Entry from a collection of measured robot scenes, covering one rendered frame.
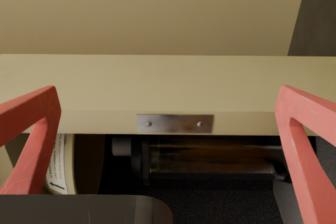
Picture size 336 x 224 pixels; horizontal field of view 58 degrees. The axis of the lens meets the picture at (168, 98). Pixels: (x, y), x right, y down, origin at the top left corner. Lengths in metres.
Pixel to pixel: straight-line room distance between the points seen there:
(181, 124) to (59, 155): 0.16
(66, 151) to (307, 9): 0.51
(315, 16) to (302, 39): 0.06
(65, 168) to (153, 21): 0.42
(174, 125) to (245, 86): 0.09
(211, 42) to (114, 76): 0.42
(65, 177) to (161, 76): 0.17
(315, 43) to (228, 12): 0.20
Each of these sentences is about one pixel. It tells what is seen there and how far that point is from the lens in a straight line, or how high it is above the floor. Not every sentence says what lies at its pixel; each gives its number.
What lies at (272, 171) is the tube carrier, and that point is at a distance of 0.43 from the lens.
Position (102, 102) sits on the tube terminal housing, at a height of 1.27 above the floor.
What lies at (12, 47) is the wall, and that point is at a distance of 0.81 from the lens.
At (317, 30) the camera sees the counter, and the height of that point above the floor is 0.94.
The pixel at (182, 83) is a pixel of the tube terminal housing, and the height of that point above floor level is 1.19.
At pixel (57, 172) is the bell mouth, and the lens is 0.40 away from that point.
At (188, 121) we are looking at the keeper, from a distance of 0.28.
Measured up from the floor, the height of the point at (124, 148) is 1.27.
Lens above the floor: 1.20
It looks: level
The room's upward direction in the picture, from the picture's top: 89 degrees counter-clockwise
